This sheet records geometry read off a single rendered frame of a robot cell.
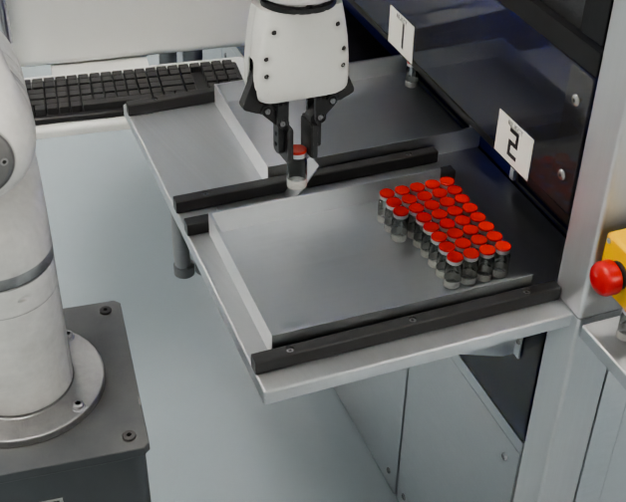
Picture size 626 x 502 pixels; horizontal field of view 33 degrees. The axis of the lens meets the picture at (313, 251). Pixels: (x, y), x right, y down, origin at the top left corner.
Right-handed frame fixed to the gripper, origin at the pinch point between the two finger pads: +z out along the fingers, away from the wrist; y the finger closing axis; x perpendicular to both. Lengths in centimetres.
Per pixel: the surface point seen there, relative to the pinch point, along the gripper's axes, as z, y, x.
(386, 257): 25.0, -16.5, -9.4
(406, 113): 23, -36, -43
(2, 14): 15, 19, -88
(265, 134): 23, -13, -44
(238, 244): 24.8, 0.5, -19.0
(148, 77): 27, -4, -79
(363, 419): 96, -36, -52
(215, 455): 110, -9, -67
